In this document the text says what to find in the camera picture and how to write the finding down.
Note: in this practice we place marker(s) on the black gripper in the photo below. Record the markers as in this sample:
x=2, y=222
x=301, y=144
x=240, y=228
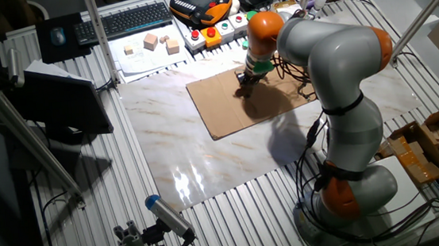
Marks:
x=251, y=76

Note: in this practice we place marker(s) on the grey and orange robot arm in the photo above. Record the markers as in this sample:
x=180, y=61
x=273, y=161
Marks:
x=333, y=57

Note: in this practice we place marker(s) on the brown cardboard sheet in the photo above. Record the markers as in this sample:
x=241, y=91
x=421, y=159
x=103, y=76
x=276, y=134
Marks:
x=218, y=107

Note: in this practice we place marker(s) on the grey box with green button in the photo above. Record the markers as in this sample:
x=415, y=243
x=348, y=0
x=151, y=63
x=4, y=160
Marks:
x=225, y=31

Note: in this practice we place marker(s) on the orange box with red button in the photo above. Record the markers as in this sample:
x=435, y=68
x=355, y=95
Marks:
x=212, y=37

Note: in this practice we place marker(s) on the grey box with small red button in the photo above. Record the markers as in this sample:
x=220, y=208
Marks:
x=238, y=23

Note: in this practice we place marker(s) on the yellow box with green button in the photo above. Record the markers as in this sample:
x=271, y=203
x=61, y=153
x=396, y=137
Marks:
x=251, y=15

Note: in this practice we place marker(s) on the white rounded object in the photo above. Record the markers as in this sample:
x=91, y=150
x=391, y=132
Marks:
x=235, y=7

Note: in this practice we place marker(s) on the medium wooden cube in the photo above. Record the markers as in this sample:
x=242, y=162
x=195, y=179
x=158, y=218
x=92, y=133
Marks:
x=173, y=46

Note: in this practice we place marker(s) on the white marble pattern mat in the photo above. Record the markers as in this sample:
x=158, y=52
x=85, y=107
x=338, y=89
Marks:
x=190, y=149

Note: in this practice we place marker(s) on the small carton with white label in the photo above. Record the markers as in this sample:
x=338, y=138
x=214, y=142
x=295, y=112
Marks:
x=291, y=7

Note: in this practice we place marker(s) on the tiny wooden piece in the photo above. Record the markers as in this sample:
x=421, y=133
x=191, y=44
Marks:
x=164, y=39

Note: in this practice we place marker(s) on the white paper sheet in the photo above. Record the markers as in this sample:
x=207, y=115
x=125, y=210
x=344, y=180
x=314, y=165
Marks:
x=146, y=63

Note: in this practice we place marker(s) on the large wooden cube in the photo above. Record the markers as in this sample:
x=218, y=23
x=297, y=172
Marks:
x=150, y=42

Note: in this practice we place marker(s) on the small wooden cube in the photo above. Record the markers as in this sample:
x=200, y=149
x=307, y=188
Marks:
x=128, y=50

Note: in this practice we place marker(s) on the black computer keyboard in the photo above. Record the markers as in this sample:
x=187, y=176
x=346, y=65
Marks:
x=123, y=23

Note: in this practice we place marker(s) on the black computer monitor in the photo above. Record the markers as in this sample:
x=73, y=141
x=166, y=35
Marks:
x=62, y=105

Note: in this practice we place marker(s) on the small orange brown carton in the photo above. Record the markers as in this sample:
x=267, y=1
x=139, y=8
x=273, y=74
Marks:
x=418, y=165

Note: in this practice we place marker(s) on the blue grey computer mouse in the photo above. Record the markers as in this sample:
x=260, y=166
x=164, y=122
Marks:
x=57, y=36

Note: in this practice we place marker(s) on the black mouse pad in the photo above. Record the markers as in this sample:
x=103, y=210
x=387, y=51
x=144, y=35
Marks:
x=48, y=54

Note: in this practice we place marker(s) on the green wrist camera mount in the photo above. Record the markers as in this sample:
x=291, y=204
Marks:
x=264, y=67

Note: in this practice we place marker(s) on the silver camera with blue end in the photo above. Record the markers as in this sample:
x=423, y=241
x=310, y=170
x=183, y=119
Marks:
x=168, y=215

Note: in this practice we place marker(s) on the upright aluminium frame post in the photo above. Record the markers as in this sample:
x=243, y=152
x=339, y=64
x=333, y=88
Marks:
x=99, y=34

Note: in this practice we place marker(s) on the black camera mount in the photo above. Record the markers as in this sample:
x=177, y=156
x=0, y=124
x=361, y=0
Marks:
x=153, y=236

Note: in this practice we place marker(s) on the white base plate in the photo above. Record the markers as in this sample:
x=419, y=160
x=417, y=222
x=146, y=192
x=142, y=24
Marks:
x=412, y=186

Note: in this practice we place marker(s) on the silver cylindrical camera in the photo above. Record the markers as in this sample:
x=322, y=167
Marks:
x=14, y=65

